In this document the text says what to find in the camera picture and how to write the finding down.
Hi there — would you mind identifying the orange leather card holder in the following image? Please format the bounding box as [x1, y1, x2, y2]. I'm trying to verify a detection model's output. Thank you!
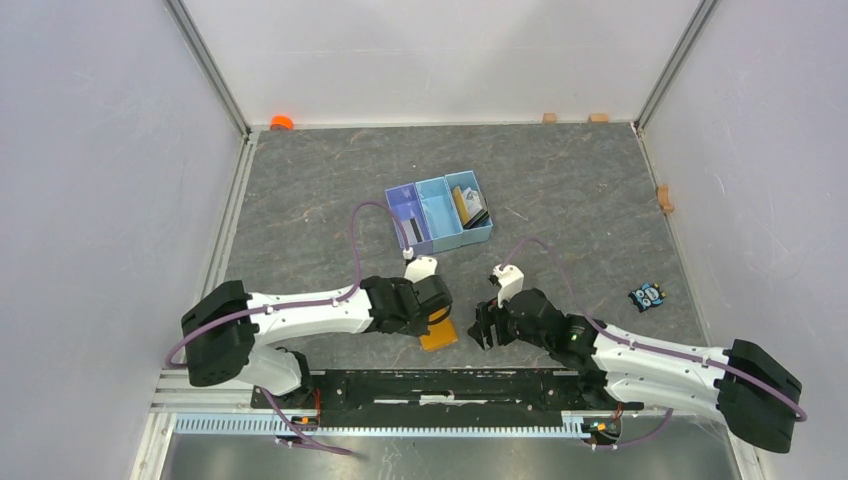
[420, 308, 458, 352]

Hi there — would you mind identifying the white black striped card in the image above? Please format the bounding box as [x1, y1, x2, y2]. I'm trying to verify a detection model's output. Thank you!
[401, 217, 427, 246]

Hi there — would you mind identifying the light blue bin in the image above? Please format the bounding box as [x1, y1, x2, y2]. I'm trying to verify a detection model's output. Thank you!
[444, 170, 493, 246]
[415, 177, 463, 253]

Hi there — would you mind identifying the stack of credit cards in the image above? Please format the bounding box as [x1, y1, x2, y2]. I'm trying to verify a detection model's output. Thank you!
[451, 186, 490, 230]

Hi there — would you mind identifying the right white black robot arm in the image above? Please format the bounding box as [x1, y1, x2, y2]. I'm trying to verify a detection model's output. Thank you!
[468, 288, 802, 454]

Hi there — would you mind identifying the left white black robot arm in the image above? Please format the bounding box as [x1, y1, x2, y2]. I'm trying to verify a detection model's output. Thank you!
[166, 274, 453, 408]

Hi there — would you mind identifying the purple plastic bin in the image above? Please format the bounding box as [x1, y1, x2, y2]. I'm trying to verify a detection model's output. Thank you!
[385, 183, 433, 256]

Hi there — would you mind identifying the blue owl sticker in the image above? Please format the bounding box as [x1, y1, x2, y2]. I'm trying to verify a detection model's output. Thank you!
[628, 283, 666, 313]

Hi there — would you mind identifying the curved wooden piece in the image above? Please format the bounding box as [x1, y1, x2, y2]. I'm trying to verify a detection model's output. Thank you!
[656, 184, 675, 215]

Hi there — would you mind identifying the orange round cap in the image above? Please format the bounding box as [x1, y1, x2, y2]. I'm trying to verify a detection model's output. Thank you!
[269, 115, 294, 130]

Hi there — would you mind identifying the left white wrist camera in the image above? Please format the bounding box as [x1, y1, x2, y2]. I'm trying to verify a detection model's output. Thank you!
[402, 247, 438, 283]

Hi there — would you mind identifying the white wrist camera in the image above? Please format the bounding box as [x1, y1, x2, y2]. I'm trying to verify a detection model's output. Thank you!
[489, 264, 524, 308]
[402, 247, 438, 283]

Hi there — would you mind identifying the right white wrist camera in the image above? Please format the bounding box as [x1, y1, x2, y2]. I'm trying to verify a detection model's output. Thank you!
[489, 264, 524, 308]

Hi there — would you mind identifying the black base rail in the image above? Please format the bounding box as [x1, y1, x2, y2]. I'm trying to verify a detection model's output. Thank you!
[274, 368, 644, 428]

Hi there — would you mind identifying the white slotted cable duct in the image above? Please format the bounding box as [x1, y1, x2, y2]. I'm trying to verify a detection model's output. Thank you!
[173, 413, 590, 440]

